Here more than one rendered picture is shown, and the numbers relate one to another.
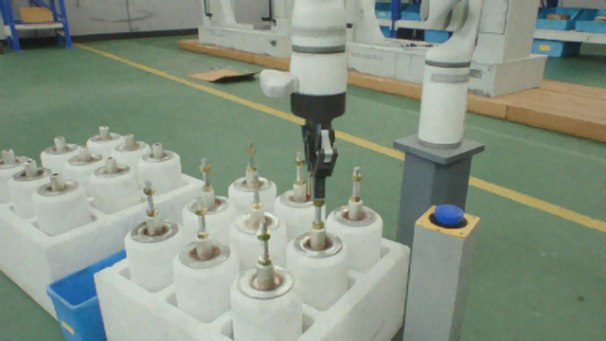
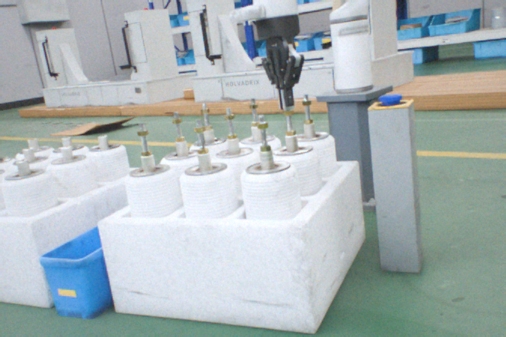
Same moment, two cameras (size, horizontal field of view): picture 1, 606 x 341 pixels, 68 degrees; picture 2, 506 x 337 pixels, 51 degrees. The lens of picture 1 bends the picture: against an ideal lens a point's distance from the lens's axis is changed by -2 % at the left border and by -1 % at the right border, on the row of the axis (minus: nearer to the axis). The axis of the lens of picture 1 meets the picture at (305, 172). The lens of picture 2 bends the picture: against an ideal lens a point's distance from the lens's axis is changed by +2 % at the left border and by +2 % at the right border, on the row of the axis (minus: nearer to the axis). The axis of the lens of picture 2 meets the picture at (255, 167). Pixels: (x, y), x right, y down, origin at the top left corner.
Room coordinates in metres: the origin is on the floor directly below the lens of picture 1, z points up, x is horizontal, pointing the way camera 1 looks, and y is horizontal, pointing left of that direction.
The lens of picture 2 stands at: (-0.31, 0.23, 0.46)
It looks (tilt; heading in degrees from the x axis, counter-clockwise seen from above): 13 degrees down; 349
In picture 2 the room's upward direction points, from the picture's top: 8 degrees counter-clockwise
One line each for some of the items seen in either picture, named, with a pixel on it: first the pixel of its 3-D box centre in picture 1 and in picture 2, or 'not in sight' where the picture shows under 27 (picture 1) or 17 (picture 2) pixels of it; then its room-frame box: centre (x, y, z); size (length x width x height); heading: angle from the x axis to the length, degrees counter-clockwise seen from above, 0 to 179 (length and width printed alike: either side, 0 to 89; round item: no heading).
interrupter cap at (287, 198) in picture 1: (299, 199); (257, 140); (0.77, 0.01, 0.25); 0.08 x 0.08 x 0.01
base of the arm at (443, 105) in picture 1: (442, 104); (351, 56); (0.96, -0.30, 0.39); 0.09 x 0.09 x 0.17; 38
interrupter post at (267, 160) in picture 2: (265, 273); (266, 160); (0.51, 0.05, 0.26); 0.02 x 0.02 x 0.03
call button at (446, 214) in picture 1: (448, 216); (390, 101); (0.57, -0.20, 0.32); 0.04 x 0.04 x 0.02
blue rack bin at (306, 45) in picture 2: not in sight; (305, 42); (6.06, -1.81, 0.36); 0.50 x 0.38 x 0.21; 128
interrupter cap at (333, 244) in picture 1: (317, 244); (292, 150); (0.61, -0.02, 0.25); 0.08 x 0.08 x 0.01
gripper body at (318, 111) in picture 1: (317, 118); (279, 41); (0.61, -0.02, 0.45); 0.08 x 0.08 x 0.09
